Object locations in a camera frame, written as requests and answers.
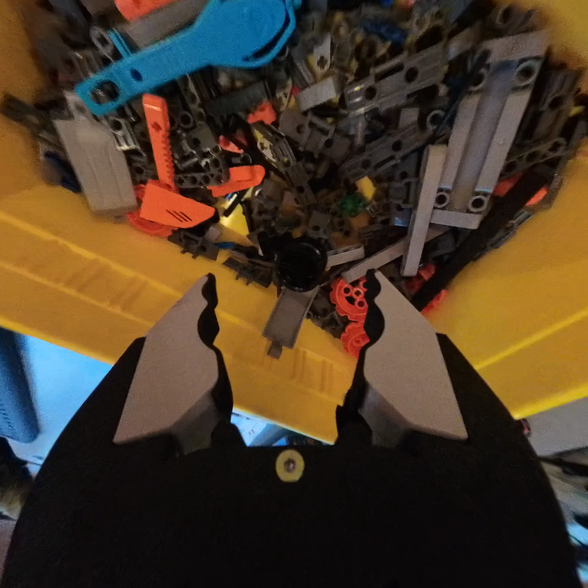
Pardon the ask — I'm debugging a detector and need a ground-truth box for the orange curved block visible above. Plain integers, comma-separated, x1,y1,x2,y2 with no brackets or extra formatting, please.
115,0,161,21

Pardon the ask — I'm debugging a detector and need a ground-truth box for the blue desk mat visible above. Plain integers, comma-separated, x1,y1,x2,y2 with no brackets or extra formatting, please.
18,333,115,465

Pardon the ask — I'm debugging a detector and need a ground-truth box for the pile of small building parts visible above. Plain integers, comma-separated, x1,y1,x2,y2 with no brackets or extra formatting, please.
0,0,588,359

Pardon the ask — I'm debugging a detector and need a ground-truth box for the black round disc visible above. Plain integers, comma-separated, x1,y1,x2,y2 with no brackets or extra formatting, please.
275,239,328,292

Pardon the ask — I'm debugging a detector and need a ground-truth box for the orange fin panel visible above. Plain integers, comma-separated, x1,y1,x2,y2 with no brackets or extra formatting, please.
139,180,217,229

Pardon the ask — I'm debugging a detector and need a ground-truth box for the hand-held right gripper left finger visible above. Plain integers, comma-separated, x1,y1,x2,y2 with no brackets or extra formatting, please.
112,273,234,455

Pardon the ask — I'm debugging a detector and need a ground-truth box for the orange round-hole gear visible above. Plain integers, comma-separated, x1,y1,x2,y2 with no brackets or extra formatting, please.
341,322,370,358
330,277,368,322

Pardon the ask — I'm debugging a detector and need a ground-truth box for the blue plastic separator tool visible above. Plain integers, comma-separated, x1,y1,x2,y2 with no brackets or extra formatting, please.
76,0,301,115

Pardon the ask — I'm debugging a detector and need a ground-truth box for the yellow plastic bin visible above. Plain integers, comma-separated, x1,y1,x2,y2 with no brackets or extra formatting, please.
0,0,588,444

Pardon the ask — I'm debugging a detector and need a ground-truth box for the orange toothed rack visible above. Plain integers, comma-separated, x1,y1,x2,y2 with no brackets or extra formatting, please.
142,94,177,189

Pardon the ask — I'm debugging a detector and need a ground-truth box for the orange angled panel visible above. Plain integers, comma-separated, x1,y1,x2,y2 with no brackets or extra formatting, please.
207,165,266,197

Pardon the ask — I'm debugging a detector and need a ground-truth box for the small grey tabbed panel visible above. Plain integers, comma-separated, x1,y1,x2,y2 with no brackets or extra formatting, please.
263,287,318,359

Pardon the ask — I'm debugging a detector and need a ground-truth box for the grey curved panel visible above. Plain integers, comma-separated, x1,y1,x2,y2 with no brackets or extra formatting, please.
53,115,138,219

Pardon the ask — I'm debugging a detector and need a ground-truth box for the black toothed belt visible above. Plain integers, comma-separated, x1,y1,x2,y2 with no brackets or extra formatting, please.
411,202,533,311

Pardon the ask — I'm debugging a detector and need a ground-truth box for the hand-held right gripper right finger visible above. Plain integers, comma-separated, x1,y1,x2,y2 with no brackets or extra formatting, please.
335,270,468,448

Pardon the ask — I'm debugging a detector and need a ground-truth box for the orange round wheel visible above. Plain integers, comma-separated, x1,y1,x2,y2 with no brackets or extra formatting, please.
126,211,175,237

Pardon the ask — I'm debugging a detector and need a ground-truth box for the long grey pin-hole panel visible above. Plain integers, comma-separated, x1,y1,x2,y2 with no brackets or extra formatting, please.
436,31,551,230

